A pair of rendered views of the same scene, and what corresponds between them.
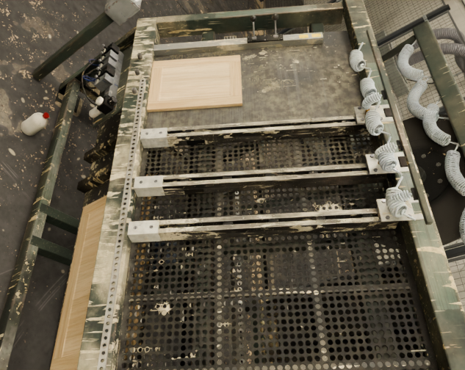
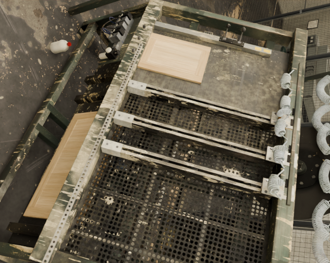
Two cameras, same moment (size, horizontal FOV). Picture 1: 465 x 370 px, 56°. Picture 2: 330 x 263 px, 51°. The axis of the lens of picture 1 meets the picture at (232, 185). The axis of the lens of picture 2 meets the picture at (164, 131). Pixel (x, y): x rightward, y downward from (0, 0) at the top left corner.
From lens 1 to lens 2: 0.38 m
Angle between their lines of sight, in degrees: 4
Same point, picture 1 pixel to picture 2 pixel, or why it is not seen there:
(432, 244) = (286, 217)
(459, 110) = not seen: outside the picture
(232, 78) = (200, 63)
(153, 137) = (135, 87)
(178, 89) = (162, 58)
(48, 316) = (31, 177)
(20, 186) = (38, 86)
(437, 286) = (279, 244)
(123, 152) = (113, 91)
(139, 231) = (109, 147)
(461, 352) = not seen: outside the picture
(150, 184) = (124, 118)
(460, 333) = not seen: outside the picture
